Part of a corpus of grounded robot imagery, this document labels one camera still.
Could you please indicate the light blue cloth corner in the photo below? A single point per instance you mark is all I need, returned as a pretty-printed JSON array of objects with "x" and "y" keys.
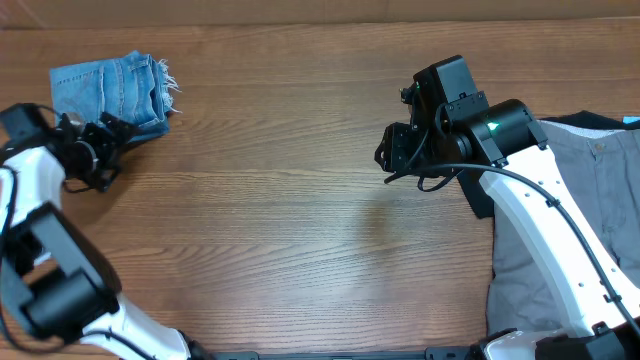
[{"x": 630, "y": 119}]

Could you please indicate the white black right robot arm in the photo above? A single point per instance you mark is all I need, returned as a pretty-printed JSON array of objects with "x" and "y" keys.
[{"x": 502, "y": 158}]

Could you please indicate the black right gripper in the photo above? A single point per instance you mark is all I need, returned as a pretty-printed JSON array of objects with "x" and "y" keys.
[{"x": 392, "y": 148}]

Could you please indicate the light blue denim jeans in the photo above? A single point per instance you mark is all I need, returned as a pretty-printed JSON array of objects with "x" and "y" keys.
[{"x": 135, "y": 88}]

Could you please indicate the grey garment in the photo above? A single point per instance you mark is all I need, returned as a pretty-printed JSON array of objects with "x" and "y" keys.
[{"x": 601, "y": 171}]

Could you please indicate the black table edge rail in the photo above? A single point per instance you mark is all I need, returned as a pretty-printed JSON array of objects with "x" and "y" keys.
[{"x": 430, "y": 353}]

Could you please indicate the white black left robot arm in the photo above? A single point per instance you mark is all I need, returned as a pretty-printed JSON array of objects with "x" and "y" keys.
[{"x": 55, "y": 284}]

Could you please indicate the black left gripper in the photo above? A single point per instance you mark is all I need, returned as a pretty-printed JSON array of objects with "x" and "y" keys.
[{"x": 109, "y": 147}]

